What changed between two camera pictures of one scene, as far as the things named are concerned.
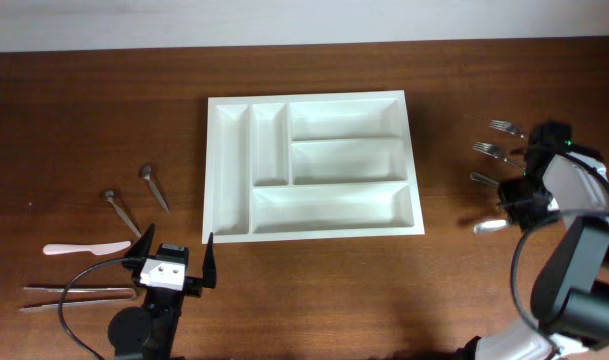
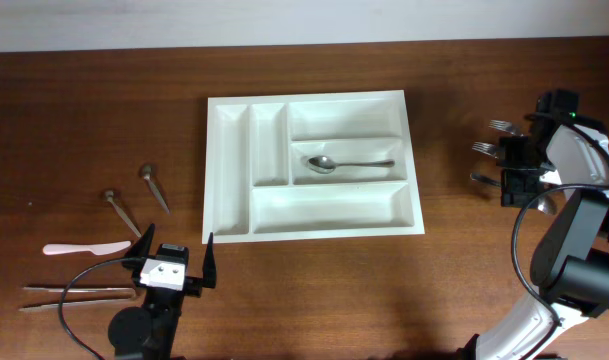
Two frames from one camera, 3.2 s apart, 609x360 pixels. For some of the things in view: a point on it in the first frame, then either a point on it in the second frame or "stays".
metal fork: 504,125 stays
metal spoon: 489,227 to 325,165
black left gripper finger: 209,275 stays
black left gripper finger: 141,247 stays
